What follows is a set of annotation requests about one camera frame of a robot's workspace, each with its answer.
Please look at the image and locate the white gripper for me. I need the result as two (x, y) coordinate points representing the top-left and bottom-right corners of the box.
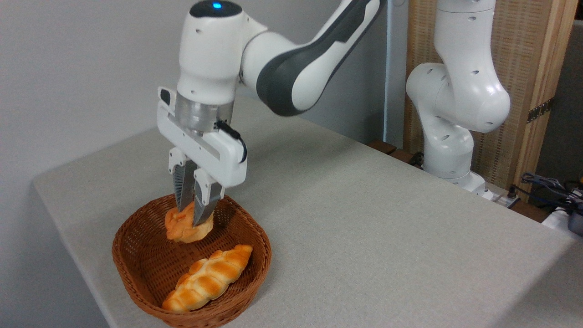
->
(157, 87), (249, 227)

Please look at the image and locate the round knotted bread roll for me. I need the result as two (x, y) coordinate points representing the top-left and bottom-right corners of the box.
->
(164, 200), (215, 244)

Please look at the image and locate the long braided bread loaf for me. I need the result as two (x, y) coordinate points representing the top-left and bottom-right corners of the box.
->
(162, 244), (253, 313)

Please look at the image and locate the brown wicker basket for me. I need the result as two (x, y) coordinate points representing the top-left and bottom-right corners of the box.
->
(112, 193), (272, 328)

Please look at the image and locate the white vertical pole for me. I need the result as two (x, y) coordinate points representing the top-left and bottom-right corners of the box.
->
(384, 0), (409, 149)

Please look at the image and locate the white power strip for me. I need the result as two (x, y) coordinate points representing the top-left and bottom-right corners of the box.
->
(482, 184), (520, 209)

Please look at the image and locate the metal screen hinge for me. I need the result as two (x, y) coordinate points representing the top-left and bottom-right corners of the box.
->
(527, 97), (556, 124)

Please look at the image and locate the wooden rattan screen panel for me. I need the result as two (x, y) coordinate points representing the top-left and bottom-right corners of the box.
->
(403, 0), (579, 204)

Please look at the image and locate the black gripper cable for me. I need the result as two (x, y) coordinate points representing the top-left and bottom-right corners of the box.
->
(215, 120), (248, 164)

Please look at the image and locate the bundle of dark cables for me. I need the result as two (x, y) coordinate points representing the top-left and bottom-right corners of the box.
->
(521, 172), (583, 211)

